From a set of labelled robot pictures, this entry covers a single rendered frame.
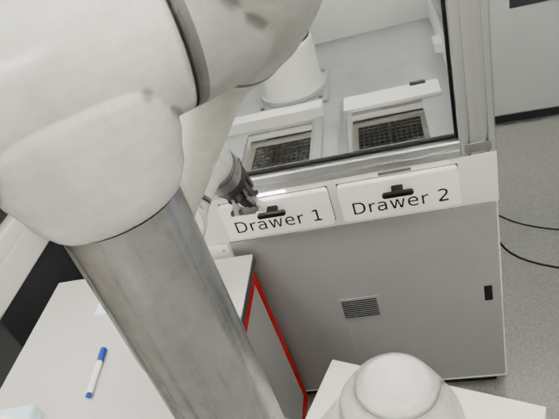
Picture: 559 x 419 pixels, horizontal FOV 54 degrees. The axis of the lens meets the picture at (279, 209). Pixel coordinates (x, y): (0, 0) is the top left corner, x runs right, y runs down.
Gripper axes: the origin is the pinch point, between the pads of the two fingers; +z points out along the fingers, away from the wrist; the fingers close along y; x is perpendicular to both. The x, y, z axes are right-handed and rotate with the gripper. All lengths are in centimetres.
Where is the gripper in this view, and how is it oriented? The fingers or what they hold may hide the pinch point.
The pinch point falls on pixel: (255, 204)
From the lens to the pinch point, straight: 125.3
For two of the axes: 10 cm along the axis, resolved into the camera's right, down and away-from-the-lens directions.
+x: -9.6, 1.6, 2.4
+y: -0.8, -9.5, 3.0
